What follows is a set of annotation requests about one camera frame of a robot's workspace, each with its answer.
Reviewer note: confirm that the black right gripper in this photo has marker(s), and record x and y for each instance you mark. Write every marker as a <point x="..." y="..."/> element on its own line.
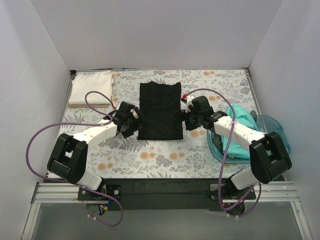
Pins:
<point x="187" y="120"/>

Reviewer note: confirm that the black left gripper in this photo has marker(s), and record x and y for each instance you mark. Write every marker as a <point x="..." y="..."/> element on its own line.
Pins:
<point x="133" y="124"/>

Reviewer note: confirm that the black t-shirt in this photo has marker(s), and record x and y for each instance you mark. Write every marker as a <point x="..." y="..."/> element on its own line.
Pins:
<point x="159" y="105"/>

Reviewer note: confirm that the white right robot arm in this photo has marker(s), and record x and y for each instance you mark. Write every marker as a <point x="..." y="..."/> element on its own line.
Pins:
<point x="267" y="152"/>

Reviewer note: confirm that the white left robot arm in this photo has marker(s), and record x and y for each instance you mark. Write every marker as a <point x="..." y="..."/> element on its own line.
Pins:
<point x="68" y="159"/>

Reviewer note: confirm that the floral patterned table mat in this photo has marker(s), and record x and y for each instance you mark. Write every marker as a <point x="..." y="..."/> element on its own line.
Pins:
<point x="190" y="157"/>

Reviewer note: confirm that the folded white t-shirt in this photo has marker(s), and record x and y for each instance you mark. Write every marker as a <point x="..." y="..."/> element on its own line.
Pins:
<point x="85" y="82"/>

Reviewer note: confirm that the teal t-shirt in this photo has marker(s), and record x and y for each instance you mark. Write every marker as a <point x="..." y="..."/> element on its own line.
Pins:
<point x="248" y="119"/>

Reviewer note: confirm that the brown cardboard board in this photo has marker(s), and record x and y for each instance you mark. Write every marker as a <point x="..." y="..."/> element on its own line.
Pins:
<point x="87" y="106"/>

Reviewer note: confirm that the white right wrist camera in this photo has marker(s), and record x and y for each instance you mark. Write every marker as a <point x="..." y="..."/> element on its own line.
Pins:
<point x="187" y="100"/>

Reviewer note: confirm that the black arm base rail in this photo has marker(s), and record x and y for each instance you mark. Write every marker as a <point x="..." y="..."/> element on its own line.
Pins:
<point x="162" y="193"/>

